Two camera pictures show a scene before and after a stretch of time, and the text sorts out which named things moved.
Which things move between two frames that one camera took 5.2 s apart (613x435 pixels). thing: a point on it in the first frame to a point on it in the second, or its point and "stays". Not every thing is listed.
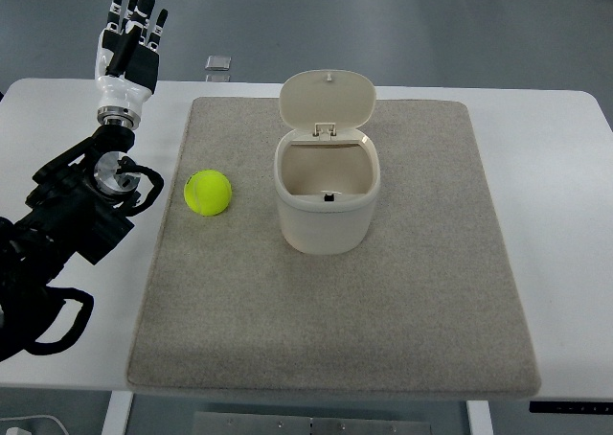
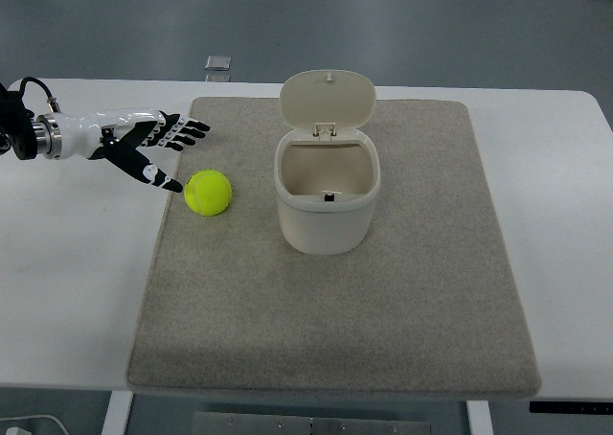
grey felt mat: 430,301 stays
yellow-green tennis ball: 207,192 stays
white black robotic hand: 125,62 to 116,134
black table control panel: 542,406 stays
